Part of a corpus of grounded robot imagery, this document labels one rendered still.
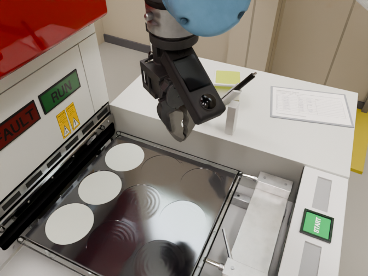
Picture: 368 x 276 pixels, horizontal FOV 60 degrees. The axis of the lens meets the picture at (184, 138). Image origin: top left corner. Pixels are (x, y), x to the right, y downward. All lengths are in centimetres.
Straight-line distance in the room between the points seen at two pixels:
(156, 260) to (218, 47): 232
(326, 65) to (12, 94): 227
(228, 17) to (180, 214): 49
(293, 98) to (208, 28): 67
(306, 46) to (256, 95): 166
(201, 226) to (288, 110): 40
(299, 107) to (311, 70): 174
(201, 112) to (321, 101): 59
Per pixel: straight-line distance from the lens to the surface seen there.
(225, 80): 86
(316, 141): 83
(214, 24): 31
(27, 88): 68
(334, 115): 93
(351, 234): 194
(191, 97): 43
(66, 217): 75
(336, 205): 72
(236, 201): 82
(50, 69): 72
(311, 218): 68
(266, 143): 79
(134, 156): 83
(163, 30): 44
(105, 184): 78
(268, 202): 78
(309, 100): 96
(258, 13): 232
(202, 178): 78
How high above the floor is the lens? 149
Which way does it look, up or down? 43 degrees down
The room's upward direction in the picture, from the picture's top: straight up
